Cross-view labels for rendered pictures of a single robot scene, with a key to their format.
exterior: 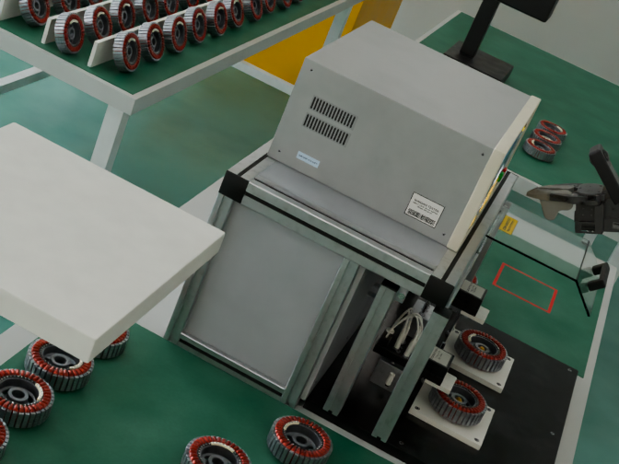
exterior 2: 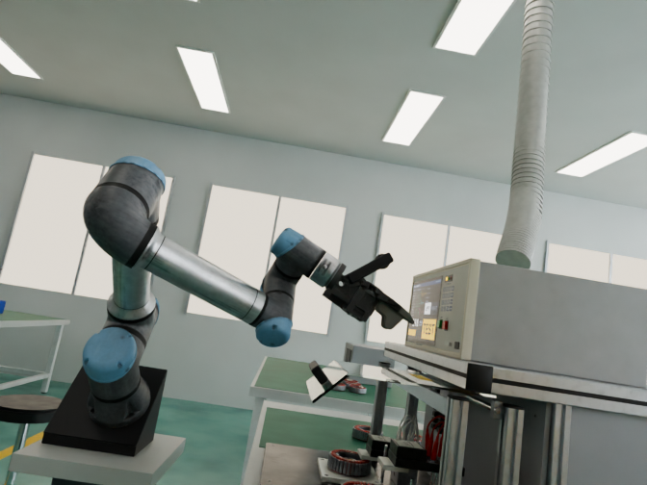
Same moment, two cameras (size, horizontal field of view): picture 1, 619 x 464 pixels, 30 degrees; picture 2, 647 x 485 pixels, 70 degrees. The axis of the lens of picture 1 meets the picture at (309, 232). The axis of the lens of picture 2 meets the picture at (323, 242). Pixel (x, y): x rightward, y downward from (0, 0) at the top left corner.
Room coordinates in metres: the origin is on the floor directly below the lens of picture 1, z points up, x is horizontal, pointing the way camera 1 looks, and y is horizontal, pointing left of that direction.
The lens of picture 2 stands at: (3.14, -0.83, 1.15)
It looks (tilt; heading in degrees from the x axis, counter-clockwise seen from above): 10 degrees up; 167
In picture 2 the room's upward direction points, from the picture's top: 9 degrees clockwise
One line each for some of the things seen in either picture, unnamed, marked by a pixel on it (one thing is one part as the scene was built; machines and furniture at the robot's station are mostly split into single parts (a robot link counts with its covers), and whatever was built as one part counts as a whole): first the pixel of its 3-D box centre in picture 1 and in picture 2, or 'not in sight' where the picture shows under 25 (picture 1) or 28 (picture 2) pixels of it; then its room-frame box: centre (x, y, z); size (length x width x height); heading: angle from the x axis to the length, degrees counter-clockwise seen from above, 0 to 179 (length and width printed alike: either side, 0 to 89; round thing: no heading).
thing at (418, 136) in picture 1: (411, 125); (507, 321); (2.12, -0.10, 1.22); 0.44 x 0.39 x 0.20; 170
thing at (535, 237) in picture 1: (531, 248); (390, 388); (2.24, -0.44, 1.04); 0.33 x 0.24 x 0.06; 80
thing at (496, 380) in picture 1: (475, 359); not in sight; (2.17, -0.44, 0.78); 0.15 x 0.15 x 0.01; 80
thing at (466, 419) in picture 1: (458, 401); (349, 462); (1.93, -0.40, 0.80); 0.11 x 0.11 x 0.04
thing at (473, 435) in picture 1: (452, 411); (348, 472); (1.93, -0.40, 0.78); 0.15 x 0.15 x 0.01; 80
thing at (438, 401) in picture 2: (472, 261); (410, 385); (2.07, -0.32, 1.03); 0.62 x 0.01 x 0.03; 170
